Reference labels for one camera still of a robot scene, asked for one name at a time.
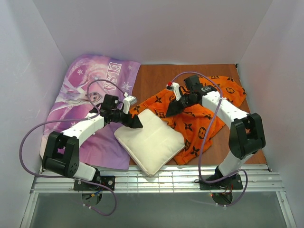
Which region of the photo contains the orange black patterned pillowcase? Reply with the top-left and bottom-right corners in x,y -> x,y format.
130,76 -> 246,165

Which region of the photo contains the cream white pillow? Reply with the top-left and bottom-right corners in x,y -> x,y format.
114,109 -> 185,177

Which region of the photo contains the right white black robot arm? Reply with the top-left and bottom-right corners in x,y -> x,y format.
166,72 -> 266,184

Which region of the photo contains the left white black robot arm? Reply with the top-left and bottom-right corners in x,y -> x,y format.
42,94 -> 143,181

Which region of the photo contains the purple Elsa printed cloth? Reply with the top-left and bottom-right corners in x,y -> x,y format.
39,55 -> 141,170

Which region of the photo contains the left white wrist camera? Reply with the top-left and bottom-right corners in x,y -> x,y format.
123,95 -> 137,114

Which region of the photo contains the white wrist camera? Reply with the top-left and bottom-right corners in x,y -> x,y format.
166,81 -> 182,101
123,95 -> 137,114

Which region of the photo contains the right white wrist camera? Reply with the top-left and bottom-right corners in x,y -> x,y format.
166,81 -> 182,101

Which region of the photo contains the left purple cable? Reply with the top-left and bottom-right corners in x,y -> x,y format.
19,79 -> 130,216

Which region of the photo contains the purple cable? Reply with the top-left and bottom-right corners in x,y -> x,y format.
19,79 -> 130,216
169,72 -> 249,208

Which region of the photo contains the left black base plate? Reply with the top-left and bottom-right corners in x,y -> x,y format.
73,176 -> 115,191

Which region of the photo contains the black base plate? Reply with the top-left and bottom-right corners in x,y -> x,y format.
73,176 -> 115,191
194,173 -> 243,190

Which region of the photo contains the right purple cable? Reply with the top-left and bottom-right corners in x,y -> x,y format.
169,72 -> 249,208

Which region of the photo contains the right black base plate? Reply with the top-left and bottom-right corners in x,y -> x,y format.
194,173 -> 243,190

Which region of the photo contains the aluminium rail frame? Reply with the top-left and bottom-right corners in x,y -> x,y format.
21,165 -> 296,228

